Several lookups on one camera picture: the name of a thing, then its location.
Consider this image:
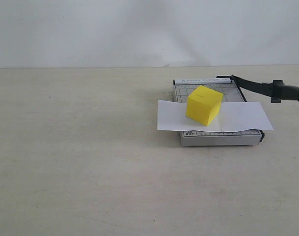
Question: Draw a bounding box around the grey paper cutter base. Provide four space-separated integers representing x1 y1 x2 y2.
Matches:
173 76 265 147

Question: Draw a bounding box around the white paper sheet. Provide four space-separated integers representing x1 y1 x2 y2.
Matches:
157 100 273 132

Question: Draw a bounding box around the yellow cube block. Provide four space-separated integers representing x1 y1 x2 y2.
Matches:
186 86 223 126

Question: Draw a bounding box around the black cutter blade arm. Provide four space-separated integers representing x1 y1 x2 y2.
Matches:
216 75 299 103

